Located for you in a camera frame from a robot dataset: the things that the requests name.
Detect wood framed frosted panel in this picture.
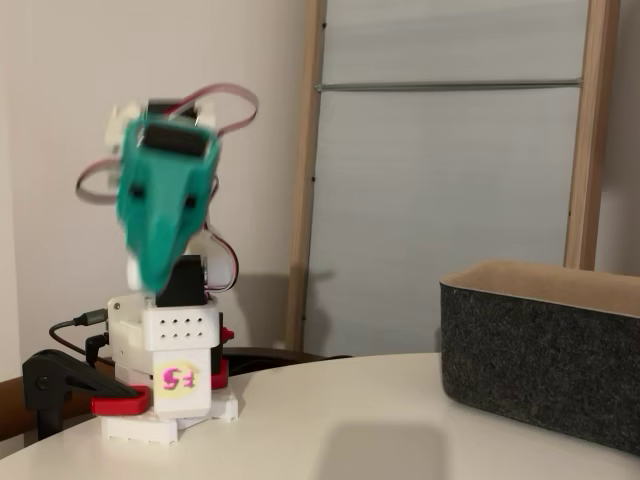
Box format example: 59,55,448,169
284,0,621,359

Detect dark grey felt box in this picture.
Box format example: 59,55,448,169
439,259,640,457

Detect metal rod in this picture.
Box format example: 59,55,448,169
314,78,585,95

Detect black usb cable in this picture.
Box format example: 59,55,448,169
48,309,109,360

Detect red white black servo cable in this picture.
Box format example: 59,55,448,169
75,158,124,202
167,83,260,137
203,219,240,295

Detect black clamp red pad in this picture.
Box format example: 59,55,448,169
22,349,151,441
209,312,235,392

